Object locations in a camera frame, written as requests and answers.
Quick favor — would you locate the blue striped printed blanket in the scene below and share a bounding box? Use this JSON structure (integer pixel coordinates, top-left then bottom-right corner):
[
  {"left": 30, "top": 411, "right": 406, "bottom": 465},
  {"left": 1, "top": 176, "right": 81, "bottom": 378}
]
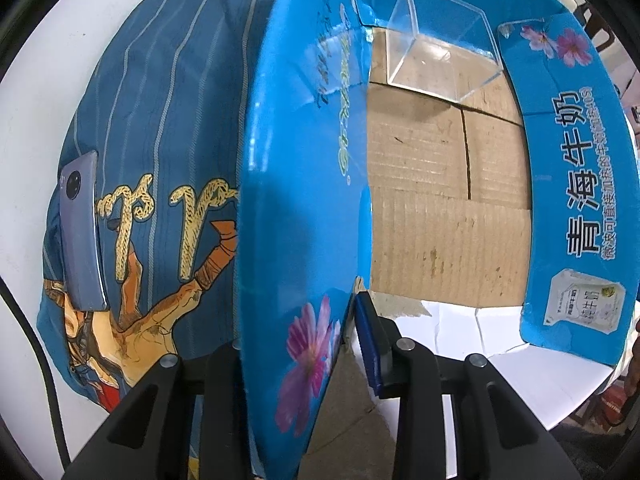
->
[{"left": 37, "top": 0, "right": 291, "bottom": 480}]

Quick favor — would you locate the clear acrylic box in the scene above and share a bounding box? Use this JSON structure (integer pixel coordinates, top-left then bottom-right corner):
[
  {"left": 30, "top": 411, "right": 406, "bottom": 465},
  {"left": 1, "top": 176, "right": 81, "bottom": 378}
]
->
[{"left": 385, "top": 0, "right": 505, "bottom": 102}]

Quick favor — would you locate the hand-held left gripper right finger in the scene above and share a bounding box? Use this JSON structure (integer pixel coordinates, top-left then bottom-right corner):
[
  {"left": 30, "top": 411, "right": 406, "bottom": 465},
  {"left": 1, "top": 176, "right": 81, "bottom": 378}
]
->
[{"left": 353, "top": 291, "right": 576, "bottom": 480}]

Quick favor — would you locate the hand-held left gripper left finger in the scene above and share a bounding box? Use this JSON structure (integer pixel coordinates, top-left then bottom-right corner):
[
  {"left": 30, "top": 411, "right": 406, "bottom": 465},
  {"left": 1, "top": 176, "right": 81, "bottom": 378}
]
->
[{"left": 65, "top": 339, "right": 249, "bottom": 480}]

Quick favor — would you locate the black cable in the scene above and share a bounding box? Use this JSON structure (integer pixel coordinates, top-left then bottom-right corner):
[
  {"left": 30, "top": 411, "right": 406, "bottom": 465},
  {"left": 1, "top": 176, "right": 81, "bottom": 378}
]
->
[{"left": 0, "top": 277, "right": 72, "bottom": 467}]

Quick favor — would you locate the blue cardboard box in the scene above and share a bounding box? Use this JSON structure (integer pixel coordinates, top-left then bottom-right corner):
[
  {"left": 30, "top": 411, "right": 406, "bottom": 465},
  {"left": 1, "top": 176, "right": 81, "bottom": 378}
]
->
[{"left": 234, "top": 0, "right": 640, "bottom": 480}]

